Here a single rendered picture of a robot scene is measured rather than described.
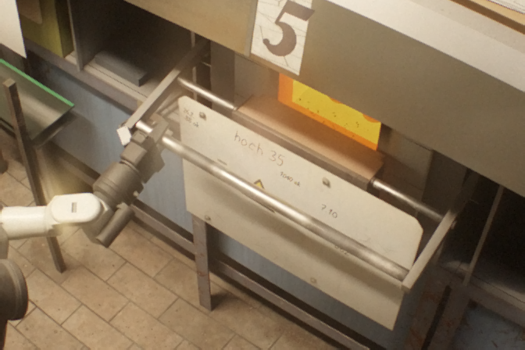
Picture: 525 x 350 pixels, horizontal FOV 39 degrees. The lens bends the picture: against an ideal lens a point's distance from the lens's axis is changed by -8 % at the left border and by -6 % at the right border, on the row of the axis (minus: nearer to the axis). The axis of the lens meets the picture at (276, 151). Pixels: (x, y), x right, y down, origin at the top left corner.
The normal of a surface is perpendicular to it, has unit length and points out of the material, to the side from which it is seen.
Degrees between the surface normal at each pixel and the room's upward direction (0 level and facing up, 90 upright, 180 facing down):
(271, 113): 0
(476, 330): 90
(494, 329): 90
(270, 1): 79
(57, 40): 90
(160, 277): 0
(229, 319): 0
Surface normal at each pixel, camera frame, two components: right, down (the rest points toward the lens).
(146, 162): 0.81, 0.44
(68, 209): -0.07, -0.51
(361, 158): 0.04, -0.69
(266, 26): -0.57, 0.43
